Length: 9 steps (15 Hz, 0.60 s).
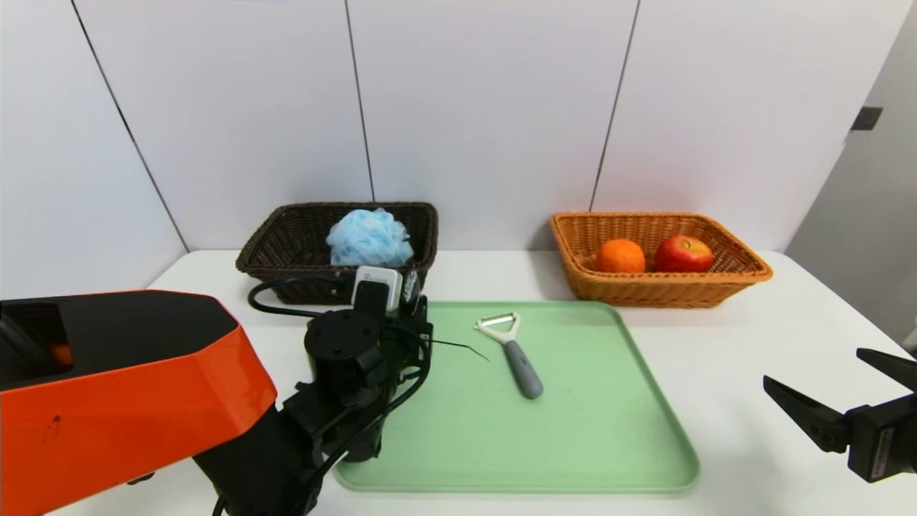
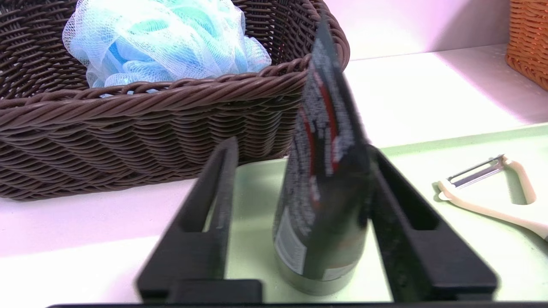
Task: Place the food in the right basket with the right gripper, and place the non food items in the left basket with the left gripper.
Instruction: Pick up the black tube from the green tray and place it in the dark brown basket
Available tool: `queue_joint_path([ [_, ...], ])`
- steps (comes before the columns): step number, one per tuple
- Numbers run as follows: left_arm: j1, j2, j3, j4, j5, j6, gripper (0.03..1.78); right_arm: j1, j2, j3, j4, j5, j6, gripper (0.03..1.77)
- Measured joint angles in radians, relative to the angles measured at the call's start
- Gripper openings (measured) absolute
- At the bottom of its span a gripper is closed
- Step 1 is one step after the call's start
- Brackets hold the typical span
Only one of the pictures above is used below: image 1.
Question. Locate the green plastic tray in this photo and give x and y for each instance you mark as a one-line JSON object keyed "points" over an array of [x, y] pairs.
{"points": [[573, 430]]}

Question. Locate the dark brown wicker basket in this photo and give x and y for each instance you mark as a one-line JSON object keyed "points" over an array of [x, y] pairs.
{"points": [[286, 244]]}

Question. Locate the orange fruit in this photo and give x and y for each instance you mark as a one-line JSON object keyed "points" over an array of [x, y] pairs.
{"points": [[620, 256]]}

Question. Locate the orange wicker basket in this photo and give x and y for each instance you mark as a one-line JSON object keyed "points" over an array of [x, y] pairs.
{"points": [[645, 290]]}

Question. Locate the dark wall switch plate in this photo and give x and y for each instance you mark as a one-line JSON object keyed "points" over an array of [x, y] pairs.
{"points": [[867, 119]]}

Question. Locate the red apple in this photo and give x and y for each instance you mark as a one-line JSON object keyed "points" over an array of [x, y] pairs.
{"points": [[684, 254]]}

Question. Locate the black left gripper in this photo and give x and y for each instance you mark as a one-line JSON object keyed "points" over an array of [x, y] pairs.
{"points": [[408, 347]]}

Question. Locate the blue mesh bath loofah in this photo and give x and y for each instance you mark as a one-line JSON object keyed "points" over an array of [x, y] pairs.
{"points": [[369, 240]]}

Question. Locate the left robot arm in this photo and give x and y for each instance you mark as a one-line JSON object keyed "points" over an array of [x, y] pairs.
{"points": [[143, 387]]}

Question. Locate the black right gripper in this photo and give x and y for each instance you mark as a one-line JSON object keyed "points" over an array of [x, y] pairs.
{"points": [[878, 438]]}

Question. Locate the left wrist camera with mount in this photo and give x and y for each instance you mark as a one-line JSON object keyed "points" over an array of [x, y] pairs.
{"points": [[377, 287]]}

